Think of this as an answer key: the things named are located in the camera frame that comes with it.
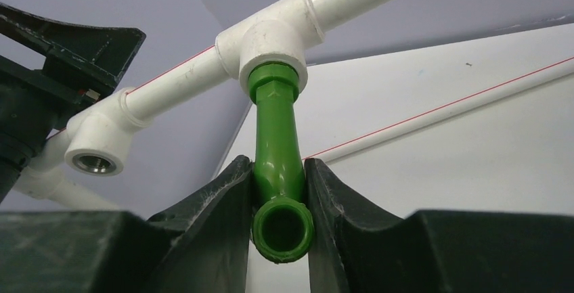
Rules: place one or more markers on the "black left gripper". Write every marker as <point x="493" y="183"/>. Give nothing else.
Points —
<point x="78" y="59"/>

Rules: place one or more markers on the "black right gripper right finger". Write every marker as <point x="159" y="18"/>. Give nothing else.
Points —
<point x="360" y="247"/>

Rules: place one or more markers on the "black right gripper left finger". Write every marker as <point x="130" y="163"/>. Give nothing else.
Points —
<point x="200" y="244"/>

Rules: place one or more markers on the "green water faucet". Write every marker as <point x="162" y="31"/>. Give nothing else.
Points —
<point x="282" y="227"/>

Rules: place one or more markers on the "white PVC pipe frame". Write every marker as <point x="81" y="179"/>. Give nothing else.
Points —
<point x="448" y="104"/>

